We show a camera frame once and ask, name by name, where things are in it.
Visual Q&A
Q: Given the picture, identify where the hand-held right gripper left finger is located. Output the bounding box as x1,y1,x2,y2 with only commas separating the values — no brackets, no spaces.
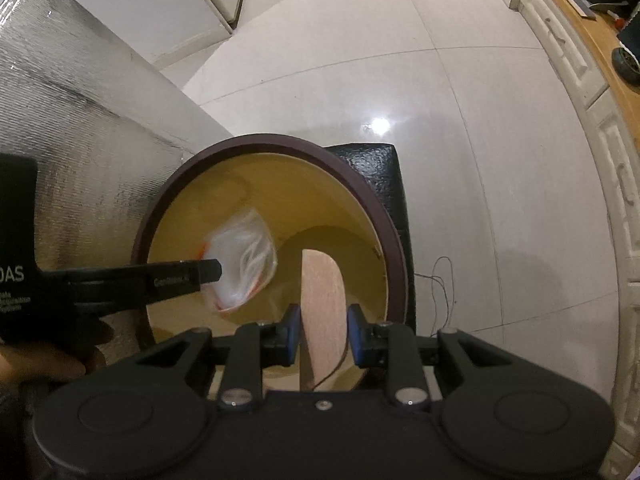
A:
131,304,302,408

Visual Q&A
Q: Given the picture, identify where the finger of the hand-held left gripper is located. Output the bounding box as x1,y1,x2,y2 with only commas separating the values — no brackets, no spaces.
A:
59,258,224,318

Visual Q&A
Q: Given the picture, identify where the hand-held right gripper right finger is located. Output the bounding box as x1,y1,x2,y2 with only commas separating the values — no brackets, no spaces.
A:
346,303,523,407

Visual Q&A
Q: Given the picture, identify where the clear plastic bag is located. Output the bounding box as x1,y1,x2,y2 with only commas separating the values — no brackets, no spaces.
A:
202,207,279,314

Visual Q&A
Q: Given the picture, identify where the brown rimmed wooden bin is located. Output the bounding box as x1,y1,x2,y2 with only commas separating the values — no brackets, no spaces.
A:
131,133,409,394

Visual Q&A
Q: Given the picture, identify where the person's left hand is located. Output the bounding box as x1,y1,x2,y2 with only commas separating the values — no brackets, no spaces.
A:
0,329,114,387

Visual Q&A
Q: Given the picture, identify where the silver foil covered table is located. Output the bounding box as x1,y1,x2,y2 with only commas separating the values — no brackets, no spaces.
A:
0,0,242,366

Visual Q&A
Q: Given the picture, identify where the black foam block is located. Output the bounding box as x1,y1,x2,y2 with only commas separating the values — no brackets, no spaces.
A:
325,143,416,332

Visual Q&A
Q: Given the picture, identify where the white drawer cabinet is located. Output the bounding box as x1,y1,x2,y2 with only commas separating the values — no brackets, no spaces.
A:
509,0,640,461

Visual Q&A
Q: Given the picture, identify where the wooden countertop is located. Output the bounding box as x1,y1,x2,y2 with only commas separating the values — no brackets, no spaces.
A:
522,0,640,128

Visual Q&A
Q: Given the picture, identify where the thin black wire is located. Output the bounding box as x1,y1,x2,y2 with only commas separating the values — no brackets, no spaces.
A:
417,256,459,329

